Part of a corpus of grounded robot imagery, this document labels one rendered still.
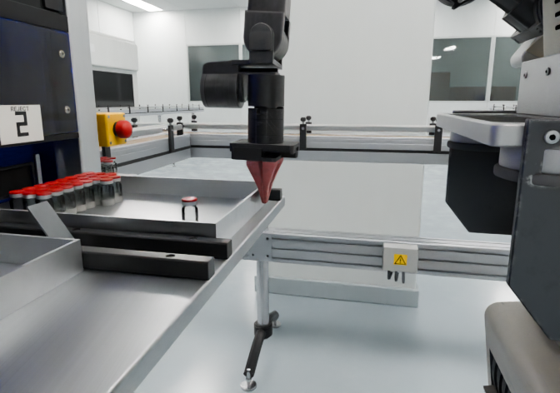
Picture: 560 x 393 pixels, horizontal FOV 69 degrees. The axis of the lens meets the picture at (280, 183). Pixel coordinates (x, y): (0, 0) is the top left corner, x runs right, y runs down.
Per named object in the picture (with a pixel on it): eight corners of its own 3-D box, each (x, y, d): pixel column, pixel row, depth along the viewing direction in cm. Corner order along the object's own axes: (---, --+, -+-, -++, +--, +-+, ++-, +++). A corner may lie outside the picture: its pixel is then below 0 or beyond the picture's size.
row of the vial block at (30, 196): (21, 224, 59) (17, 192, 58) (100, 196, 76) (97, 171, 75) (34, 225, 58) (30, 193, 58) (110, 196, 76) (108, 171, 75)
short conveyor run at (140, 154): (67, 200, 90) (60, 127, 87) (8, 196, 93) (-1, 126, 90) (195, 157, 156) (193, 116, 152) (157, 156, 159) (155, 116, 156)
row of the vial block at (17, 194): (8, 222, 59) (4, 191, 58) (89, 195, 77) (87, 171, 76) (21, 223, 59) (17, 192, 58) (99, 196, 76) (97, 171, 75)
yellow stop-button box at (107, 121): (79, 146, 89) (76, 112, 88) (100, 142, 96) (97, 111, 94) (110, 146, 87) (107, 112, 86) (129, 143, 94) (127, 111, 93)
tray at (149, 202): (-19, 232, 56) (-23, 207, 55) (101, 191, 81) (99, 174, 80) (216, 251, 49) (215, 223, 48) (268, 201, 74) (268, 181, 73)
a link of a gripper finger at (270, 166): (243, 196, 71) (242, 142, 69) (283, 198, 70) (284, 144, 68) (230, 206, 65) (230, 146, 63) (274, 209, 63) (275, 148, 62)
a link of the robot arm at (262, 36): (272, 21, 57) (282, 34, 66) (194, 22, 59) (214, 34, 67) (271, 108, 59) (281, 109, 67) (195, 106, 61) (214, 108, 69)
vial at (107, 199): (98, 206, 69) (96, 179, 68) (107, 203, 71) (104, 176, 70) (110, 206, 68) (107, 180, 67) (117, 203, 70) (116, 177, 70)
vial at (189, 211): (179, 233, 55) (177, 201, 54) (187, 228, 57) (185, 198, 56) (195, 234, 54) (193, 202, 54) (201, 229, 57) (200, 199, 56)
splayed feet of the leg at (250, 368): (236, 390, 151) (235, 356, 149) (267, 320, 199) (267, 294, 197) (257, 394, 150) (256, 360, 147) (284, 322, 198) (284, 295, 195)
